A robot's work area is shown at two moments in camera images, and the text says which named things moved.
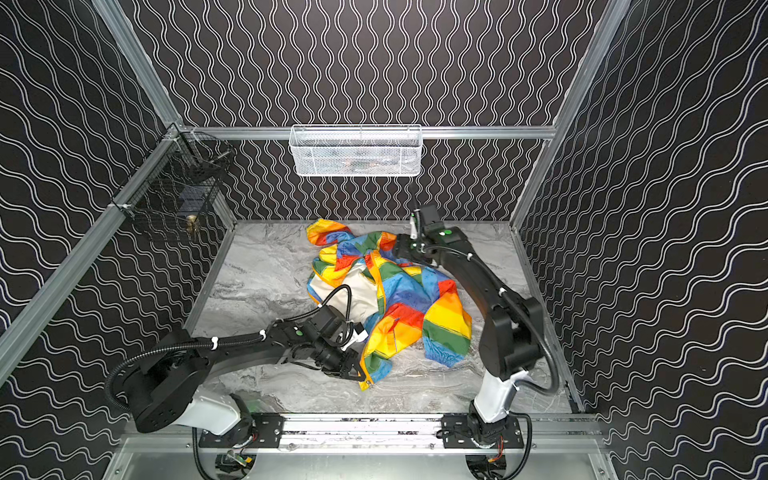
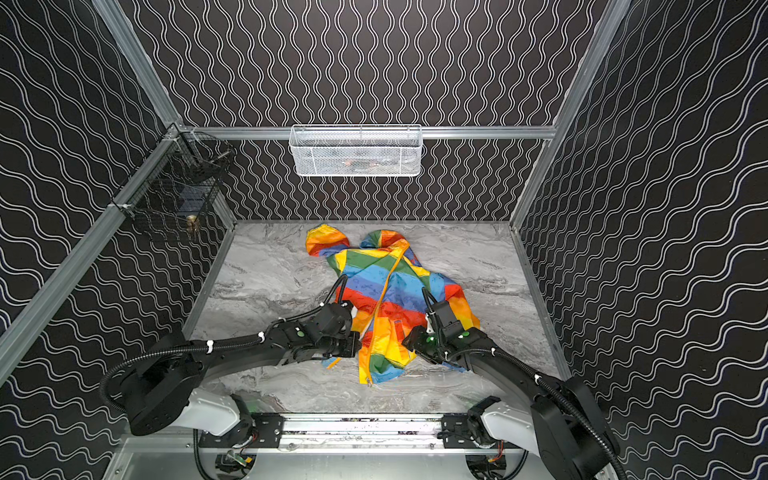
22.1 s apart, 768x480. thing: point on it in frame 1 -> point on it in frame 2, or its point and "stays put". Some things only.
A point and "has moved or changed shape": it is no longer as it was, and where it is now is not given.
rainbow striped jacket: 385,295 has moved or changed shape
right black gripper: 405,246 -> 417,336
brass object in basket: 191,224 stays put
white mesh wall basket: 356,150 stays put
